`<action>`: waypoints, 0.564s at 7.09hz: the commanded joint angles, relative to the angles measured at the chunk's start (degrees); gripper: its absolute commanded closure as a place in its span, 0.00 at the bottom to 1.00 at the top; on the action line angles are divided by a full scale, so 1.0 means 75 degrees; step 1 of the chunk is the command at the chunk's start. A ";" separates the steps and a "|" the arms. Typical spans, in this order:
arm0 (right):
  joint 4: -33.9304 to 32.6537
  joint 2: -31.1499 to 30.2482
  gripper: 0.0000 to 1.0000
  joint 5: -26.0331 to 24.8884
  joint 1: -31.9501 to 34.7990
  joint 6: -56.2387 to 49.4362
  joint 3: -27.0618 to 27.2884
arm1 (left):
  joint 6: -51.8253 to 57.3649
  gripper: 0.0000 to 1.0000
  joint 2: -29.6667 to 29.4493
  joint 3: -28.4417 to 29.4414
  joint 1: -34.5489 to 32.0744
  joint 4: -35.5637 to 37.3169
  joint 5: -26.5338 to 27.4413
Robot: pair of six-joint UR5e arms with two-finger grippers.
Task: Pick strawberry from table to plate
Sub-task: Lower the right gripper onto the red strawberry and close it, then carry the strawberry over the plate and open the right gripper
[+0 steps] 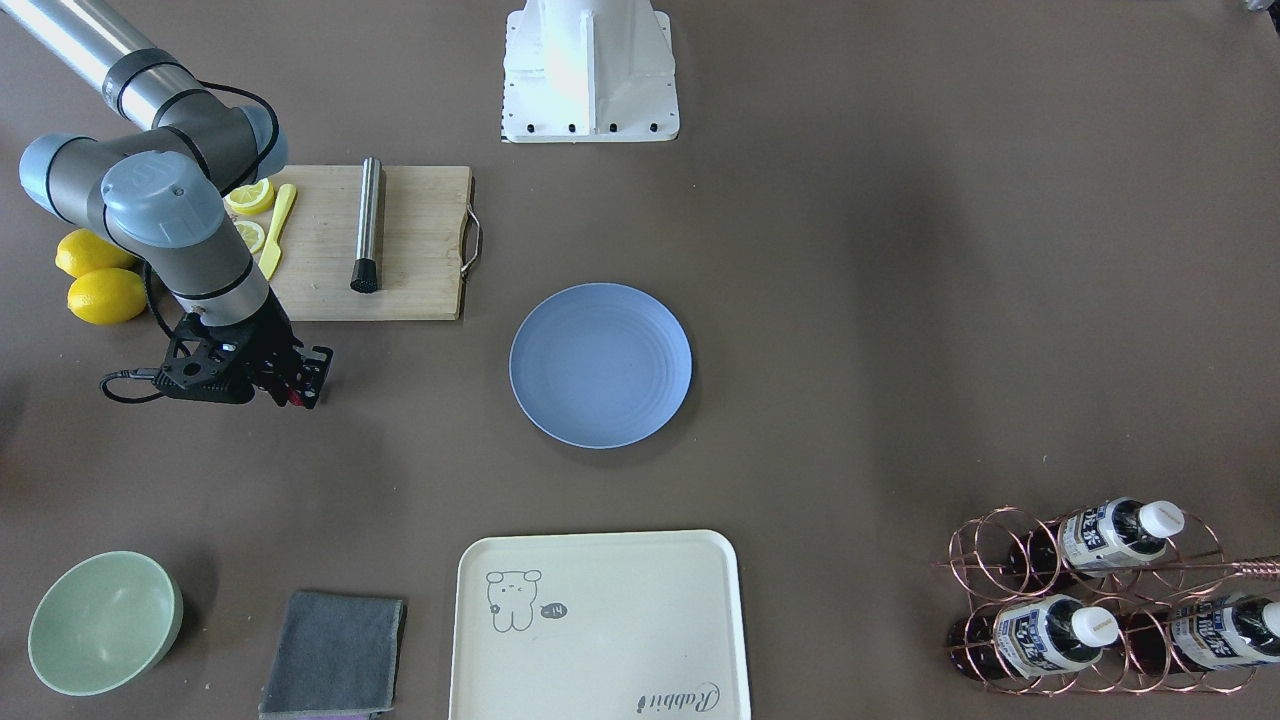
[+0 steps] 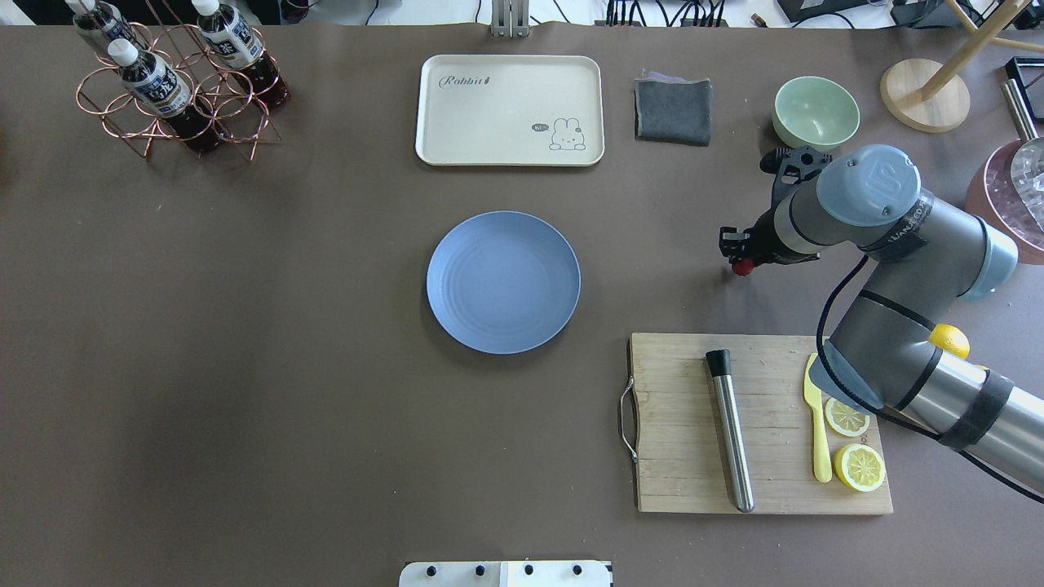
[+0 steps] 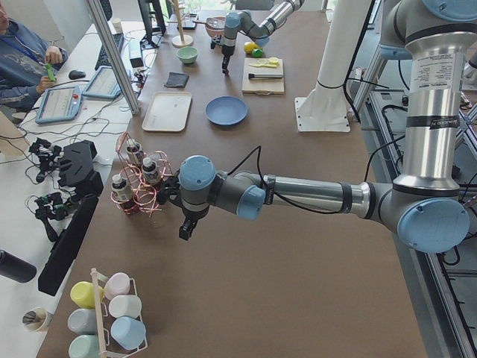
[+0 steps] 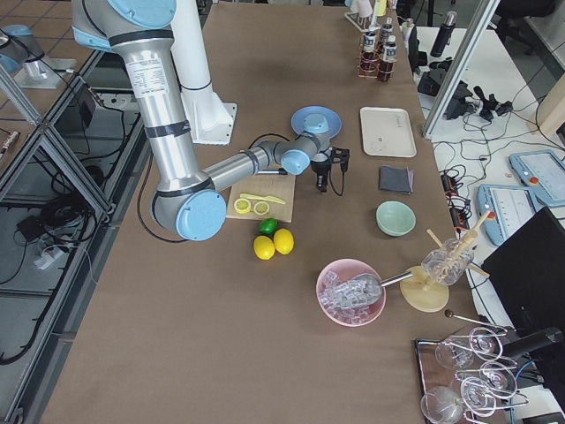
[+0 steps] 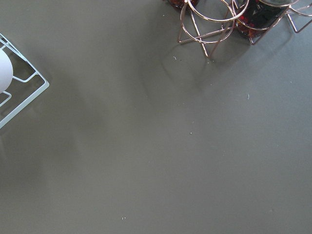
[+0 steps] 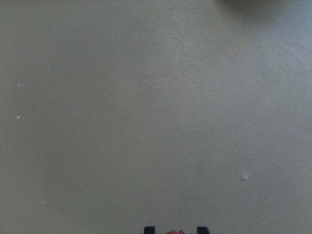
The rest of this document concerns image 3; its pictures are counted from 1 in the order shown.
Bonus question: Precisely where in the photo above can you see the yellow cup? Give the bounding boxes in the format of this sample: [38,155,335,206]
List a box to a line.
[70,281,95,309]

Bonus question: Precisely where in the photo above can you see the black bar device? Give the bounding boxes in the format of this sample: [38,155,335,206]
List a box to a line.
[37,195,98,296]

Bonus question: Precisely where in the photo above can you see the cream rabbit tray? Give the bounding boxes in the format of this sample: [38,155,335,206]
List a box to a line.
[142,91,192,133]

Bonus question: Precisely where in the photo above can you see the wooden cup tree stand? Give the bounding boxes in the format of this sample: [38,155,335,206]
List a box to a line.
[168,0,194,48]

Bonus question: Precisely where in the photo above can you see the copper wire bottle rack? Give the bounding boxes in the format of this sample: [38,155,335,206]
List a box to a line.
[110,132,172,216]

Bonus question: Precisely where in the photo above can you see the green lime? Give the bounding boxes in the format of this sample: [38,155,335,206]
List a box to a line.
[251,48,263,58]

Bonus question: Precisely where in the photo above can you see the green bowl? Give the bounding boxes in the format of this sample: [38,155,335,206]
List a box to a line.
[177,46,198,65]

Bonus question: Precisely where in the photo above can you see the pink bowl with ice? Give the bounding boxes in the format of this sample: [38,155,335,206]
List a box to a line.
[205,16,225,38]

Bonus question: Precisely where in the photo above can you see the yellow plastic knife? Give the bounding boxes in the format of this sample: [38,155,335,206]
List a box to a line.
[249,62,279,68]

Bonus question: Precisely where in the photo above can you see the white wire cup rack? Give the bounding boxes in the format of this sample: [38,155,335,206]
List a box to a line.
[90,268,148,357]

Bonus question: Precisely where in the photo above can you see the blue teach pendant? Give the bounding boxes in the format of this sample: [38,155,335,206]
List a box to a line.
[35,86,82,125]
[82,66,121,100]

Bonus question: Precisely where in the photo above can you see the grey folded cloth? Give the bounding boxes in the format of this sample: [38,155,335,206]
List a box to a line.
[165,72,189,88]

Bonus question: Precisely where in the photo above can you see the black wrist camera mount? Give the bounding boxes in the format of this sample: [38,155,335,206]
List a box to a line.
[210,36,224,50]
[156,171,182,207]

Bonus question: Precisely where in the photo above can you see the black computer mouse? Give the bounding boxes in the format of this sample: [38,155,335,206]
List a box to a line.
[69,70,86,80]

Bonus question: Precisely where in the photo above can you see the mint green cup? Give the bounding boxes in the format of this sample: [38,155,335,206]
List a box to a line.
[68,335,100,358]

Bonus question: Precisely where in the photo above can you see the yellow lemon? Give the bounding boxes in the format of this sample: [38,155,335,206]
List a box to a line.
[243,42,256,54]

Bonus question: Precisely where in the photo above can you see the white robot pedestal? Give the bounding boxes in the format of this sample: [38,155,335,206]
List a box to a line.
[295,0,373,133]

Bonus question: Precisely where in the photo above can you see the aluminium frame post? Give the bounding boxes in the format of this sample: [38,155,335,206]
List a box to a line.
[85,0,140,115]

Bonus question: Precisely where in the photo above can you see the steel muddler black tip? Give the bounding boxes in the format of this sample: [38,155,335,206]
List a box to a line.
[248,73,284,81]

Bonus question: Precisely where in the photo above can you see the dark drink bottle white cap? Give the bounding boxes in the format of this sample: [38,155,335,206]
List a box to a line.
[111,174,136,214]

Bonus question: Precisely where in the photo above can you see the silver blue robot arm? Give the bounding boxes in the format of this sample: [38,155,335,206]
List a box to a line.
[221,0,305,75]
[177,1,476,253]

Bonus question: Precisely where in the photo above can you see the blue round plate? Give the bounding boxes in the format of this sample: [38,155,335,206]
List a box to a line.
[205,96,248,126]

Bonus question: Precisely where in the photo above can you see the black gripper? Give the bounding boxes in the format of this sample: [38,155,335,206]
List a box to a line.
[221,37,236,75]
[179,210,208,240]

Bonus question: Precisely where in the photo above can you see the pink cup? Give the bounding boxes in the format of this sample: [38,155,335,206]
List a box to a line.
[104,272,130,300]

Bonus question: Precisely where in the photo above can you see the black keyboard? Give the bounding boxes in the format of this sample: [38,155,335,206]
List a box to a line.
[94,32,125,72]

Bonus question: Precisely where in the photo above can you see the grey cup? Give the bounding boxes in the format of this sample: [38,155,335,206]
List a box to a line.
[67,308,98,335]

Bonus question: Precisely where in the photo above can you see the blue cup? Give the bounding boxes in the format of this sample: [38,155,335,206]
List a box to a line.
[110,316,146,351]

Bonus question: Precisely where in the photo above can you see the wooden cutting board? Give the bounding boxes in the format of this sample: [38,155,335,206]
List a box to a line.
[241,57,285,95]

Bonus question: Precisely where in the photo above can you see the paper cup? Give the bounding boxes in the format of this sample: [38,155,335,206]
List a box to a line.
[22,307,53,332]

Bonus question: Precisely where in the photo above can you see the white cup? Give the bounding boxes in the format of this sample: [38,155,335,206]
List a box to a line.
[109,295,142,318]

